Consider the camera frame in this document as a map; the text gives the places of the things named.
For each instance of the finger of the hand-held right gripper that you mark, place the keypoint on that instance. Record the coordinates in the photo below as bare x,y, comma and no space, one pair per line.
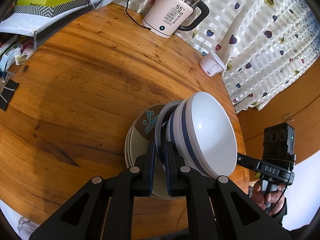
246,162

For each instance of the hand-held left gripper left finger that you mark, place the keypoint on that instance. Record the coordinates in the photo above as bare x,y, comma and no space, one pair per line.
151,170

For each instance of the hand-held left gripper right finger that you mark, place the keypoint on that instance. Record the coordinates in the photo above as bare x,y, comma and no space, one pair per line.
168,175

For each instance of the stainless steel bowl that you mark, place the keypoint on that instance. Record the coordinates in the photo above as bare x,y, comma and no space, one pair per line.
158,135

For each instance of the large white blue-striped bowl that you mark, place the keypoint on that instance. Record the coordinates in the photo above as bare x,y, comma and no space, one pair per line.
212,135

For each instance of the person's right forearm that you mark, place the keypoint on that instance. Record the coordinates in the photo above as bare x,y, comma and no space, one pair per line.
282,207

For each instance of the person's right hand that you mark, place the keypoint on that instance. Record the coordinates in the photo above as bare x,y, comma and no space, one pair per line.
257,192

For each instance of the wooden cabinet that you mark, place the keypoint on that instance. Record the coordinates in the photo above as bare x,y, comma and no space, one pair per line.
275,105

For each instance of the white plastic tub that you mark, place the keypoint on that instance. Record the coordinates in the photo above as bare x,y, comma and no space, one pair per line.
212,65

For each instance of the heart-print striped curtain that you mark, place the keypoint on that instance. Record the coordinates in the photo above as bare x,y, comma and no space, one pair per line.
250,30

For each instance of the cream electric kettle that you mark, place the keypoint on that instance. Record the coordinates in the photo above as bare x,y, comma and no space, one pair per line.
170,17

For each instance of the black binder clip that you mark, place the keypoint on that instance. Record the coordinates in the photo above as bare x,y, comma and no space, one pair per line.
7,95

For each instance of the chevron patterned box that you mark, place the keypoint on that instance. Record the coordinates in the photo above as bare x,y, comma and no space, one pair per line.
50,8

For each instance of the white shelf board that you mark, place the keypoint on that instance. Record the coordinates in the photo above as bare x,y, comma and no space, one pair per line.
25,25

